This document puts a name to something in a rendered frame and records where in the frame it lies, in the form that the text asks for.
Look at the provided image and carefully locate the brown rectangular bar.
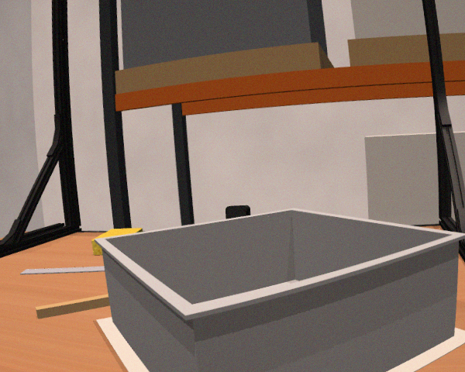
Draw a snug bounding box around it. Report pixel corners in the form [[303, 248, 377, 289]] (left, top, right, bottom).
[[36, 294, 110, 319]]

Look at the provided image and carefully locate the yellow sponge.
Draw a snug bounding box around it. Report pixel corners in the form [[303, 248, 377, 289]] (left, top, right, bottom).
[[91, 228, 143, 255]]

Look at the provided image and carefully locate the grey flat bar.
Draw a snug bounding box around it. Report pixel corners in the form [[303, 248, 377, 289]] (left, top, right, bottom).
[[20, 266, 105, 274]]

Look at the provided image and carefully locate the grey open-top box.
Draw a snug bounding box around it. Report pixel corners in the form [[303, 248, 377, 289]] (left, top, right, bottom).
[[95, 208, 465, 372]]

